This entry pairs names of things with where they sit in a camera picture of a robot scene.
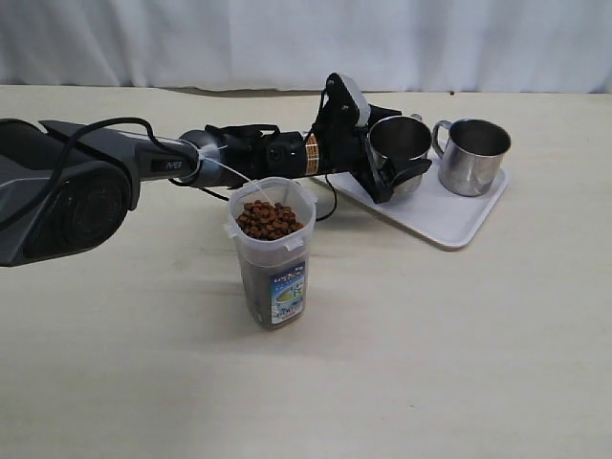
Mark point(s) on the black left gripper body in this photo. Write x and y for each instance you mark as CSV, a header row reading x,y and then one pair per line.
x,y
341,145

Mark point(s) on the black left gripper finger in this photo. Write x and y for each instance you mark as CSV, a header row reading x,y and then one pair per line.
x,y
377,113
387,172

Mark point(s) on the steel mug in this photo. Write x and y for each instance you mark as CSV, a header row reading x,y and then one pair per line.
x,y
471,152
400,146

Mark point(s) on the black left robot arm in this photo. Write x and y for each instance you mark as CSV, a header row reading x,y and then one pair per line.
x,y
66,187

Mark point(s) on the white plastic tray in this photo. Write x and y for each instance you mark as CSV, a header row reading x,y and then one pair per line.
x,y
438,215

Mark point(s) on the clear plastic pitcher with label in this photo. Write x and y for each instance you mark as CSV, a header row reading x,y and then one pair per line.
x,y
271,223

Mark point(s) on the white backdrop curtain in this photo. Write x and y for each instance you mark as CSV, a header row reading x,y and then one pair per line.
x,y
391,46

